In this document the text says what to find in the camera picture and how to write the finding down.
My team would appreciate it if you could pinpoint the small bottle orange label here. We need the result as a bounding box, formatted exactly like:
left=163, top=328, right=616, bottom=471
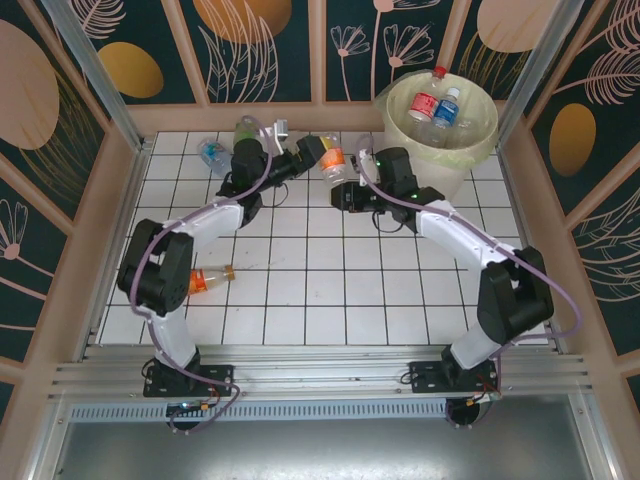
left=318, top=131, right=350, bottom=190

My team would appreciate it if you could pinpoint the clear bottle green label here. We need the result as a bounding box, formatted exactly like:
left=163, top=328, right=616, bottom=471
left=233, top=117, right=259, bottom=144

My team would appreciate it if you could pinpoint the clear bottle blue label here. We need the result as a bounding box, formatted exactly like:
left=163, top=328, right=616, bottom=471
left=198, top=139, right=235, bottom=177

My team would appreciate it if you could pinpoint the red label cola bottle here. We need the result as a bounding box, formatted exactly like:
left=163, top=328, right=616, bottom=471
left=407, top=64, right=450, bottom=146

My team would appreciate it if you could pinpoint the blue label bottle white cap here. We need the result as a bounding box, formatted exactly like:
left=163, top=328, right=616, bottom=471
left=430, top=86, right=462, bottom=149

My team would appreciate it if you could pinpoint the cream plastic waste bin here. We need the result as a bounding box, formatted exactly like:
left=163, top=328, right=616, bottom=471
left=377, top=72, right=500, bottom=201

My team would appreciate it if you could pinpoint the pale green plastic bin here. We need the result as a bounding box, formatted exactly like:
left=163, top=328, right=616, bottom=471
left=375, top=72, right=500, bottom=169

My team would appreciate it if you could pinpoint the orange label bottle tan cap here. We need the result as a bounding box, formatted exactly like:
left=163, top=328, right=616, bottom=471
left=188, top=264, right=236, bottom=296

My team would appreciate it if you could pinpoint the small controller board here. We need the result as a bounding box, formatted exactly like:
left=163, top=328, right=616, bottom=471
left=464, top=390, right=502, bottom=409
left=167, top=399, right=221, bottom=417

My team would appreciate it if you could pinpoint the grey metal sheet panel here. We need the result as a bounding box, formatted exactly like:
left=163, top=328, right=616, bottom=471
left=29, top=419, right=614, bottom=480

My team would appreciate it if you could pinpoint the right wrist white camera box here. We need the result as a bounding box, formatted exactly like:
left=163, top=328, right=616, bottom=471
left=351, top=149, right=377, bottom=175

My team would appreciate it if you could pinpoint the aluminium side rail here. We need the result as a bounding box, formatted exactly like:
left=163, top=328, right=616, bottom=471
left=497, top=142, right=569, bottom=354
left=77, top=139, right=154, bottom=361

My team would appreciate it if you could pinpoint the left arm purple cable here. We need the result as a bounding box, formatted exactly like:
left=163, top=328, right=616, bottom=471
left=128, top=115, right=276, bottom=434

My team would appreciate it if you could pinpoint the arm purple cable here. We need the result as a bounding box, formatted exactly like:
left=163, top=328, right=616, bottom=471
left=128, top=115, right=276, bottom=434
left=357, top=132, right=584, bottom=430

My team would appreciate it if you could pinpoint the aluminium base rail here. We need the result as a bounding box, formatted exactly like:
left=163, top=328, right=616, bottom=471
left=47, top=342, right=594, bottom=401

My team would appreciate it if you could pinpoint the aluminium frame post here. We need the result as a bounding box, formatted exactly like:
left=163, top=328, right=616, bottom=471
left=493, top=0, right=587, bottom=146
left=38, top=0, right=147, bottom=154

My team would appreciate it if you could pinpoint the slotted grey cable duct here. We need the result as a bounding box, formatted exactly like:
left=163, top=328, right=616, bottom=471
left=67, top=402, right=454, bottom=422

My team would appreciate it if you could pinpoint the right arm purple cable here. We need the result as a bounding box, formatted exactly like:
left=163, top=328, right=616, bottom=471
left=357, top=132, right=584, bottom=430

